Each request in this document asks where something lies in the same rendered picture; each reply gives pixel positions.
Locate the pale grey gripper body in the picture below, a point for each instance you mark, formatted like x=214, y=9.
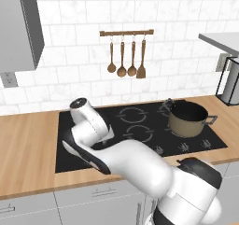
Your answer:
x=109, y=134

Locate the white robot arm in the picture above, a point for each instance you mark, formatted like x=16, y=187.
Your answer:
x=140, y=163

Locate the black glass hob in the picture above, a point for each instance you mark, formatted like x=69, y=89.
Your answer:
x=143, y=118

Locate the wooden ladle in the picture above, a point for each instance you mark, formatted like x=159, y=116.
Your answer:
x=121, y=70

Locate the small wooden spoon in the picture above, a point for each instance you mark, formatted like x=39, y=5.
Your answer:
x=111, y=67

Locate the wooden spatula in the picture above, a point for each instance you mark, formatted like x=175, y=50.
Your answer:
x=141, y=71

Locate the grey drawer front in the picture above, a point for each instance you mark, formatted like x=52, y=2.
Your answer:
x=29, y=211
x=93, y=207

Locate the grey cupboard door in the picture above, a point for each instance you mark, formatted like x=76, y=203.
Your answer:
x=230, y=191
x=148, y=211

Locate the grey shelf board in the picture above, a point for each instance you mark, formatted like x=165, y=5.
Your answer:
x=222, y=41

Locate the wooden utensil rail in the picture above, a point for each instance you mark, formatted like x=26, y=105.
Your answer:
x=126, y=33

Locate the grey wall cupboard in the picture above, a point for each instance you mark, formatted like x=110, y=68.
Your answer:
x=15, y=26

